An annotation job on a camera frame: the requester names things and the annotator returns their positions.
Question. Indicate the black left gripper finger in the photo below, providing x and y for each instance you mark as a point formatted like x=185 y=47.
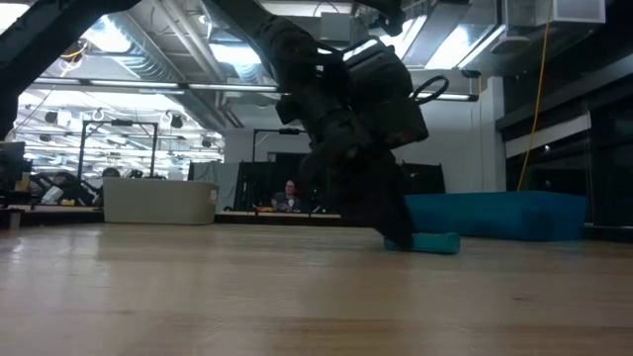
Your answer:
x=390 y=212

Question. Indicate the teal digital clock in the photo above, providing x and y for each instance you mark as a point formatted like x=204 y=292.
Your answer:
x=435 y=243

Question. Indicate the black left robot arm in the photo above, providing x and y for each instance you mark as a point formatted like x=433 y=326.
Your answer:
x=292 y=44

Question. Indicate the person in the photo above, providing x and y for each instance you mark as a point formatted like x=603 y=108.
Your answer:
x=288 y=198
x=110 y=172

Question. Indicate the black partition panel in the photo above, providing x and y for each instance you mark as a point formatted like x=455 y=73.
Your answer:
x=257 y=188

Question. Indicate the teal blue bin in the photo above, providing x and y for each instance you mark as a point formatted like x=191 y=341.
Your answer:
x=494 y=215

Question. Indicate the grey cover sheet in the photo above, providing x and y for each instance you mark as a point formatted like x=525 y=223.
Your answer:
x=222 y=173

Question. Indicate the ceiling light strip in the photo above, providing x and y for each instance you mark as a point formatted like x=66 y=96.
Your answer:
x=133 y=84
x=232 y=87

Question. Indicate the grey plastic bin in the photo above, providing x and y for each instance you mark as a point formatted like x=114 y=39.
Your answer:
x=158 y=200

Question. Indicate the white ceiling air unit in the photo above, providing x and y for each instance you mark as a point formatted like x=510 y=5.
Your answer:
x=569 y=10

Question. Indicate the black monitor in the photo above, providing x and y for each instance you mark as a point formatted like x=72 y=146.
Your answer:
x=11 y=163

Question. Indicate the black camera rig frame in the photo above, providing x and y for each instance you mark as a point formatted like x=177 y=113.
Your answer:
x=289 y=131
x=118 y=122

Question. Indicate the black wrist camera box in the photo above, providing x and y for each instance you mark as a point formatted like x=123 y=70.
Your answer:
x=386 y=89

